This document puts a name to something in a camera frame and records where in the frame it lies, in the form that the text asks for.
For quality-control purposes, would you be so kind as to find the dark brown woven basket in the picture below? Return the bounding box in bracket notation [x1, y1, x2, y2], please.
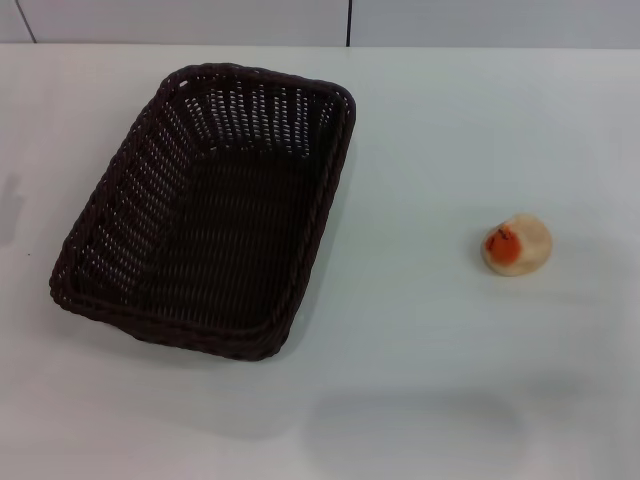
[48, 62, 358, 363]

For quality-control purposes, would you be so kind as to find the beige and orange peach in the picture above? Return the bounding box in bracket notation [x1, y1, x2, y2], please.
[480, 213, 554, 276]

